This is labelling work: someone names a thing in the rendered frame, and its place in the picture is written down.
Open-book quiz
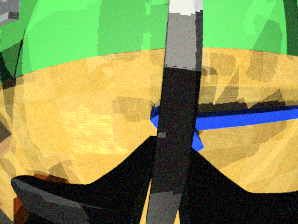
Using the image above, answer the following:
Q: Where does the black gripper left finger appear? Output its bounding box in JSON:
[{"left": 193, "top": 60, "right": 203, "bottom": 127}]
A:
[{"left": 11, "top": 135, "right": 156, "bottom": 224}]

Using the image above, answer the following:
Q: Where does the green flat mat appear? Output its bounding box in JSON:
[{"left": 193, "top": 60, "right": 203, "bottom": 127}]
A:
[{"left": 0, "top": 0, "right": 287, "bottom": 83}]

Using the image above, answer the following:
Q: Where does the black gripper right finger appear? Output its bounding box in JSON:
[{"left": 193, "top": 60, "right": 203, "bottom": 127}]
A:
[{"left": 178, "top": 147, "right": 298, "bottom": 224}]

